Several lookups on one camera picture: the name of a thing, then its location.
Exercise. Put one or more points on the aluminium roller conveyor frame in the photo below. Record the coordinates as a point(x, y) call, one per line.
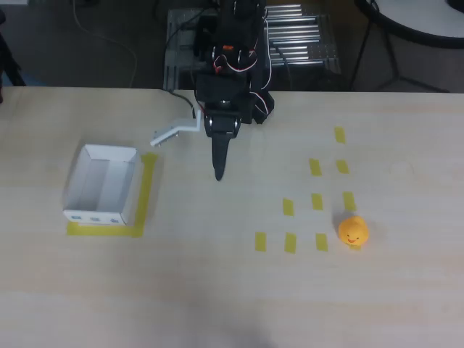
point(301, 36)

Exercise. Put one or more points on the black tripod stand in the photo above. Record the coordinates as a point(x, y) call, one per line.
point(9, 61)

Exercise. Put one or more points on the orange rubber duck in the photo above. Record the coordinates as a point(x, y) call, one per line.
point(353, 232)

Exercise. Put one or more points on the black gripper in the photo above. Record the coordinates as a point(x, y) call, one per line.
point(221, 125)

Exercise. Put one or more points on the black table leg stand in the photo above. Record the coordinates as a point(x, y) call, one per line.
point(398, 75)

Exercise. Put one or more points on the yellow tape piece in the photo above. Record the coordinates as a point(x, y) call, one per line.
point(317, 201)
point(290, 243)
point(349, 201)
point(321, 242)
point(357, 248)
point(288, 207)
point(342, 166)
point(339, 135)
point(315, 167)
point(260, 241)

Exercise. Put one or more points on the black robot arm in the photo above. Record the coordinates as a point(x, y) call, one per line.
point(235, 36)

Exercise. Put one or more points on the round white table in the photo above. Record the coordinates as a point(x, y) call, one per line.
point(417, 18)

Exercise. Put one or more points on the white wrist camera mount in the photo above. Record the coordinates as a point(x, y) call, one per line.
point(174, 130)

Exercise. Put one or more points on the white cardboard box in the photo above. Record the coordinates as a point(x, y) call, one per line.
point(108, 181)

